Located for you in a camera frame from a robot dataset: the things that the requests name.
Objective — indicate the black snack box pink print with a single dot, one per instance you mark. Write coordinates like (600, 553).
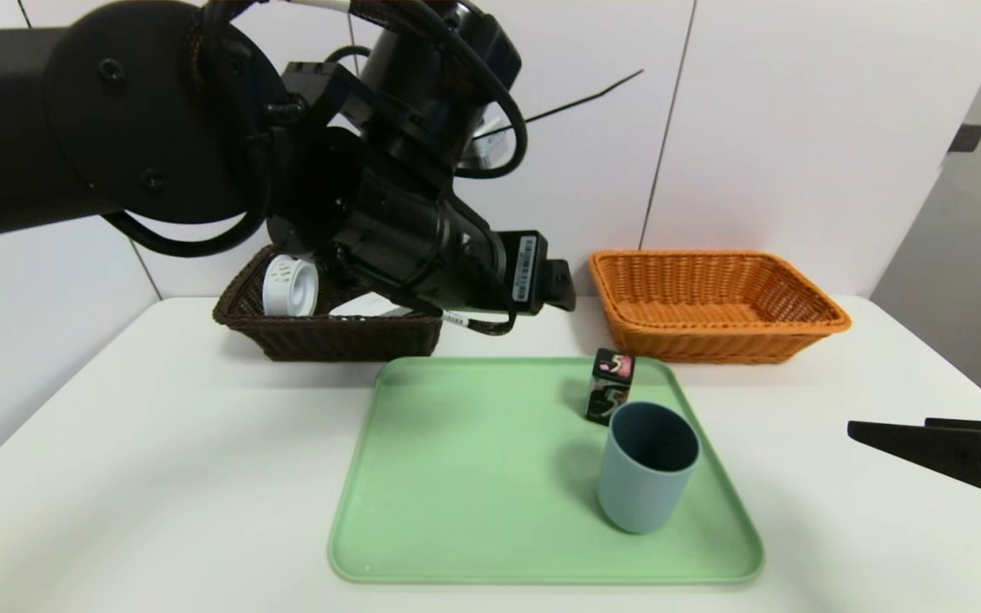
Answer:
(608, 392)

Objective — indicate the white rectangular plastic case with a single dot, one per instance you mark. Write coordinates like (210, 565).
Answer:
(367, 306)

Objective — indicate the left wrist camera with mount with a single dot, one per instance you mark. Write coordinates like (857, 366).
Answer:
(431, 68)

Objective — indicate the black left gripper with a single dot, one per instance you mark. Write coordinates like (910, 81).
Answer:
(527, 271)

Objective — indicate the dark brown wicker basket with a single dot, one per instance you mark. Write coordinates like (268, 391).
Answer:
(329, 340)

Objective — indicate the black wall bracket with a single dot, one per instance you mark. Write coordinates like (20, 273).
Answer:
(966, 139)

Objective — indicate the light green plastic tray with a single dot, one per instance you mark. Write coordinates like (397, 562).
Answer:
(456, 511)

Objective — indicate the orange wicker basket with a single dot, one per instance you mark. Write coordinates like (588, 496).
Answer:
(712, 345)

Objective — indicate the blue-grey plastic cup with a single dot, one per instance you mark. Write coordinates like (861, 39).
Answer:
(642, 498)

